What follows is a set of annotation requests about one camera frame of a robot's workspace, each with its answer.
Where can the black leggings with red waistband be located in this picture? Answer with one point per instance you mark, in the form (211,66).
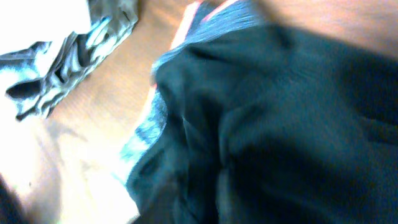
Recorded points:
(253,122)

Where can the grey crumpled garment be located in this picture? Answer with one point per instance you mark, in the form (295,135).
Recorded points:
(39,77)

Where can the white crumpled garment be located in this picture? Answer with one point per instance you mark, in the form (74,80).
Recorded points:
(25,22)

